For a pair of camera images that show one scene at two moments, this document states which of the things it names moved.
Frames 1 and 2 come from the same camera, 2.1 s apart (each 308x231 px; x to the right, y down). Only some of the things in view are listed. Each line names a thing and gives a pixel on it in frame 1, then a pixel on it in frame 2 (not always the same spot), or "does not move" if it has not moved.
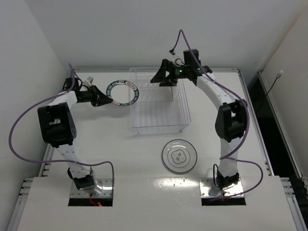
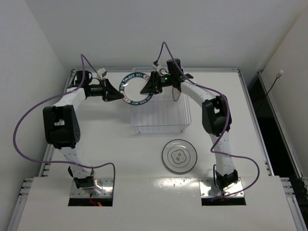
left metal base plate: (106, 184) does not move
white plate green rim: (179, 156) does not move
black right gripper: (169, 72) to (155, 82)
